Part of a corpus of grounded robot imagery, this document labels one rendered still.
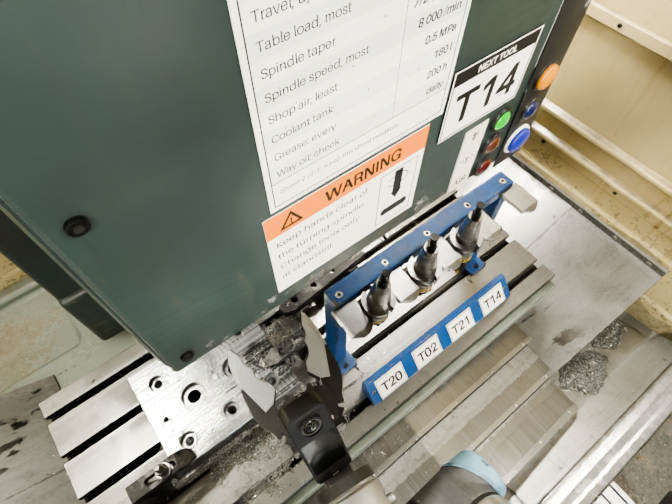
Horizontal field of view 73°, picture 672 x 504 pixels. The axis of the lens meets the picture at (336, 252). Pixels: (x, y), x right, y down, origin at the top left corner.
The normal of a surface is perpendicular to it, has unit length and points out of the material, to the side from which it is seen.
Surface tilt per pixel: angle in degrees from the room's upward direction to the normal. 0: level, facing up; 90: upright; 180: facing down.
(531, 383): 8
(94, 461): 0
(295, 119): 90
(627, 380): 17
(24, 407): 24
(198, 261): 90
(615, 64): 90
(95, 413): 0
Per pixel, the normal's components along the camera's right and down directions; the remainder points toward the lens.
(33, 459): 0.33, -0.68
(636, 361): -0.18, -0.70
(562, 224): -0.33, -0.26
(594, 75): -0.79, 0.52
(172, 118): 0.61, 0.68
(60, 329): 0.00, -0.52
